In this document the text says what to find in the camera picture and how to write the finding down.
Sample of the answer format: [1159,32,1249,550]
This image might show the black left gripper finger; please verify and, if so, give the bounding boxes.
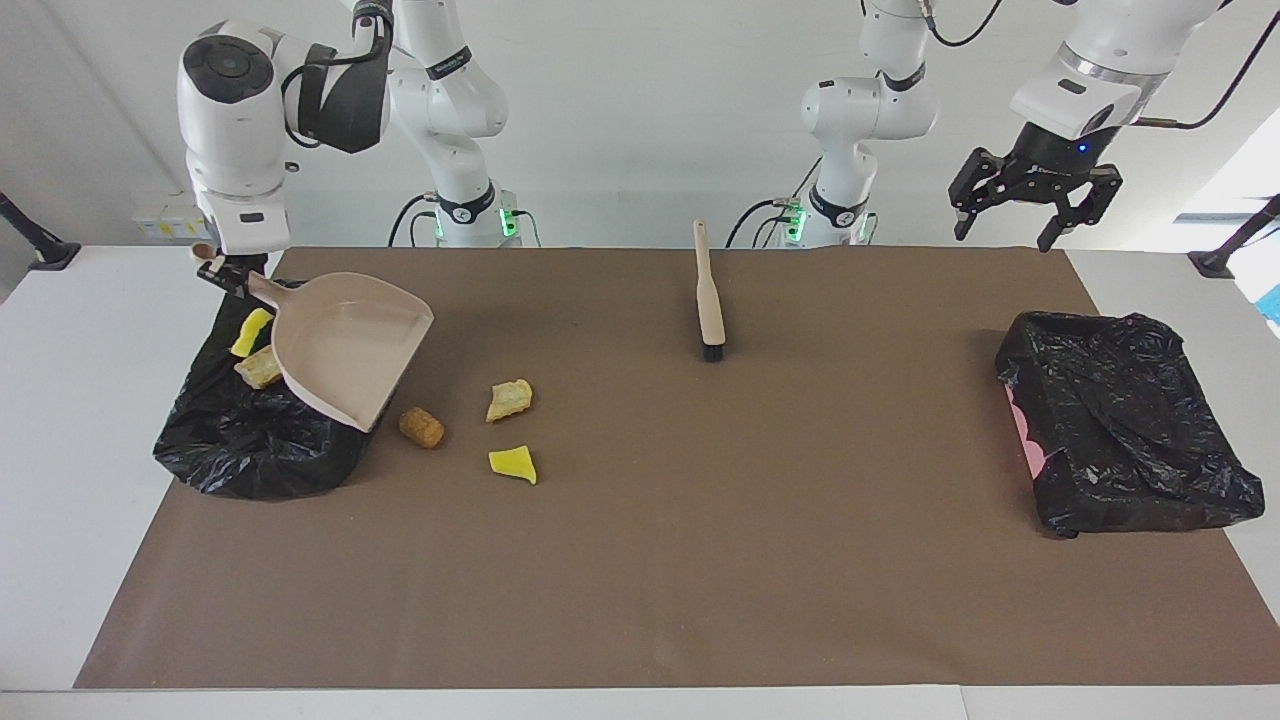
[1038,168,1124,253]
[948,148,1011,242]

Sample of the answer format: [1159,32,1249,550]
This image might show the notched yellow sponge piece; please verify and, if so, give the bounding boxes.
[230,308,274,359]

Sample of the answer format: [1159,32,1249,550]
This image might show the pale beige sponge chunk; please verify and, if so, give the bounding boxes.
[234,345,285,390]

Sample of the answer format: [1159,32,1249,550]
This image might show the beige plastic dustpan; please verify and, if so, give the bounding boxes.
[190,243,435,434]

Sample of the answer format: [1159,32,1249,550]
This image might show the brown cork-like trash piece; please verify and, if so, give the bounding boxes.
[398,407,446,450]

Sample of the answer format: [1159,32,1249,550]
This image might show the pale yellow sponge scrap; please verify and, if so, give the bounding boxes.
[486,378,534,424]

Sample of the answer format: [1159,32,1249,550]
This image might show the beige hand brush black bristles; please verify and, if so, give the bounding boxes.
[693,220,727,363]

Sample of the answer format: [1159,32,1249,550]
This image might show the tall bin with black bag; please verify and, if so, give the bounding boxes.
[152,280,409,502]

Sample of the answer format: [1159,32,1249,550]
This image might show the pink bin with black bag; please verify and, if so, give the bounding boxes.
[995,311,1267,540]

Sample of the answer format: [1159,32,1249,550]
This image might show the black stand foot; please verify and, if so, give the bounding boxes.
[0,190,82,272]
[1187,194,1280,280]

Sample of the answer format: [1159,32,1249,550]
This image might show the brown paper table mat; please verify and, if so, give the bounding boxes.
[73,247,1280,691]

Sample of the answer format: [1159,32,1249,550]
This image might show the white wall socket box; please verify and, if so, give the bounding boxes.
[133,205,201,241]

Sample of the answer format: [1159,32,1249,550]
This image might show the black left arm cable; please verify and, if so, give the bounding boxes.
[1138,5,1280,130]

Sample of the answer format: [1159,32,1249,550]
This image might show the black right base cable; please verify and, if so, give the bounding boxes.
[388,193,441,248]

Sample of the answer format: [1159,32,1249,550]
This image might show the black base cable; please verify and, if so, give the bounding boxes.
[388,193,441,248]
[725,160,823,248]

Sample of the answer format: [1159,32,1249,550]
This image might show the black left base cable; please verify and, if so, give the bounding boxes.
[725,160,823,248]

